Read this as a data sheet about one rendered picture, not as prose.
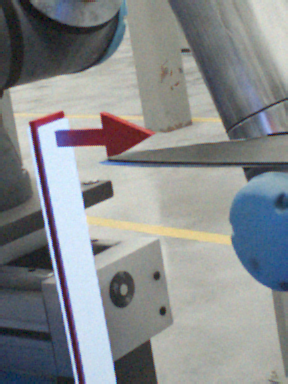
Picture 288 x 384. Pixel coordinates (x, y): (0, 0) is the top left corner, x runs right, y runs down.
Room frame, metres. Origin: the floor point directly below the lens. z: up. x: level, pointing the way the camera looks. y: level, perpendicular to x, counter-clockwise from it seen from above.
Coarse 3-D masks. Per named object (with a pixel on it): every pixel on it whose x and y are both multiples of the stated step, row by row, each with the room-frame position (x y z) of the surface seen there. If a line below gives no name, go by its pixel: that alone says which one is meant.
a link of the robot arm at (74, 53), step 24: (24, 0) 1.08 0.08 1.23; (48, 0) 1.07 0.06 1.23; (72, 0) 1.07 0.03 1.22; (96, 0) 1.08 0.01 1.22; (120, 0) 1.12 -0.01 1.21; (24, 24) 1.08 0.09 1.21; (48, 24) 1.08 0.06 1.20; (72, 24) 1.08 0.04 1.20; (96, 24) 1.09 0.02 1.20; (120, 24) 1.15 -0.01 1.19; (24, 48) 1.08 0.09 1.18; (48, 48) 1.10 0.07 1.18; (72, 48) 1.11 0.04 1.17; (96, 48) 1.14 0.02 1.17; (24, 72) 1.10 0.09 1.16; (48, 72) 1.12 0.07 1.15; (72, 72) 1.16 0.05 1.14
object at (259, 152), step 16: (208, 144) 0.44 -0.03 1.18; (224, 144) 0.43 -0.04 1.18; (240, 144) 0.42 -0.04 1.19; (256, 144) 0.42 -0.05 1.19; (272, 144) 0.41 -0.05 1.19; (112, 160) 0.40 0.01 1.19; (128, 160) 0.40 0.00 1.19; (144, 160) 0.40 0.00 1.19; (160, 160) 0.39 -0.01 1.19; (176, 160) 0.39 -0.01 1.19; (192, 160) 0.39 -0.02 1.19; (208, 160) 0.39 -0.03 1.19; (224, 160) 0.39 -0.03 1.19; (240, 160) 0.38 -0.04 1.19; (256, 160) 0.38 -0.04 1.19; (272, 160) 0.38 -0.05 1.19
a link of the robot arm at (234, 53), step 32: (192, 0) 0.70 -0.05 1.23; (224, 0) 0.69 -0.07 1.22; (256, 0) 0.69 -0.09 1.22; (192, 32) 0.70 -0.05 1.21; (224, 32) 0.69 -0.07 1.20; (256, 32) 0.68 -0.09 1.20; (224, 64) 0.68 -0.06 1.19; (256, 64) 0.67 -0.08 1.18; (224, 96) 0.69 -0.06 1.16; (256, 96) 0.67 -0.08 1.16; (256, 128) 0.67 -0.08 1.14; (256, 192) 0.64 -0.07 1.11; (256, 224) 0.65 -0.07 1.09; (256, 256) 0.65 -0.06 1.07
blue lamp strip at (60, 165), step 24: (48, 144) 0.54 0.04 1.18; (48, 168) 0.54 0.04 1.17; (72, 168) 0.55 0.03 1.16; (72, 192) 0.55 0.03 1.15; (72, 216) 0.54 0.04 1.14; (72, 240) 0.54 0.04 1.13; (72, 264) 0.54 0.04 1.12; (72, 288) 0.53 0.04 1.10; (96, 288) 0.55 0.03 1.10; (96, 312) 0.55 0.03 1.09; (96, 336) 0.54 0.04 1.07; (96, 360) 0.54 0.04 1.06
